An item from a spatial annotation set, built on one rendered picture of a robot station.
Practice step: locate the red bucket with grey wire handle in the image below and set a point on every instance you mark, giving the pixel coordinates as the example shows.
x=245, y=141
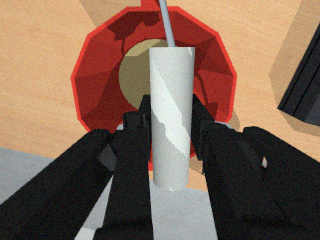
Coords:
x=116, y=67

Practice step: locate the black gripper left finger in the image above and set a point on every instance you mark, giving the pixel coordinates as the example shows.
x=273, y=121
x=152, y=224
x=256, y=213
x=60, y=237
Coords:
x=56, y=202

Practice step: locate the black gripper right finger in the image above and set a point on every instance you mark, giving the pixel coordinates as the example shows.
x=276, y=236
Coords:
x=242, y=207

